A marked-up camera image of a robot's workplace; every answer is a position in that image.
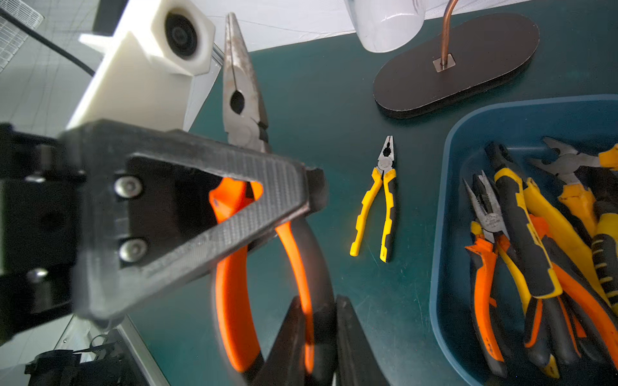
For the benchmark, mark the yellow handled end nippers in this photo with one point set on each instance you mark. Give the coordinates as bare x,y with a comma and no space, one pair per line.
575,196

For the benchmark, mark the white wire basket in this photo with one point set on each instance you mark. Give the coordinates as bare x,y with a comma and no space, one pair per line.
12,38

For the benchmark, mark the black metal glass stand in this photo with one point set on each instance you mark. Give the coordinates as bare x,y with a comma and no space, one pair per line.
465,60

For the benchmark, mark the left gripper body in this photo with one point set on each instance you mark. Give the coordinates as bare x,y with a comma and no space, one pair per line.
42,233

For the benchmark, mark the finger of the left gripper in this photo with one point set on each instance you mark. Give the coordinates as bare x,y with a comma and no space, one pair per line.
148,224

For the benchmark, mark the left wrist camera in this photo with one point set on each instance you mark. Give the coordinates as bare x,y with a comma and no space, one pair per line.
148,66

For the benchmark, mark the blue storage box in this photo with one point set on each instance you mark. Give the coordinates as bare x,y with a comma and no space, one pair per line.
514,293

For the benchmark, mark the yellow grey pliers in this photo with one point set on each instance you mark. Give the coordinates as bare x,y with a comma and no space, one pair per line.
520,196

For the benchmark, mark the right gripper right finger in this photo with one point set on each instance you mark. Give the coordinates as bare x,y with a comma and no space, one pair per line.
357,365

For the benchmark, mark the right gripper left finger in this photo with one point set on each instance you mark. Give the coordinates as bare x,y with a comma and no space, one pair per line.
285,364

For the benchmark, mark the black yellow striped pliers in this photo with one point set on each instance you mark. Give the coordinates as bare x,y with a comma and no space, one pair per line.
603,251

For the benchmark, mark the orange long nose pliers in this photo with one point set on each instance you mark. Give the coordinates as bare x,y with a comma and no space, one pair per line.
264,194

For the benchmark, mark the orange striped black pliers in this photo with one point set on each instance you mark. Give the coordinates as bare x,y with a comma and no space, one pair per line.
483,256

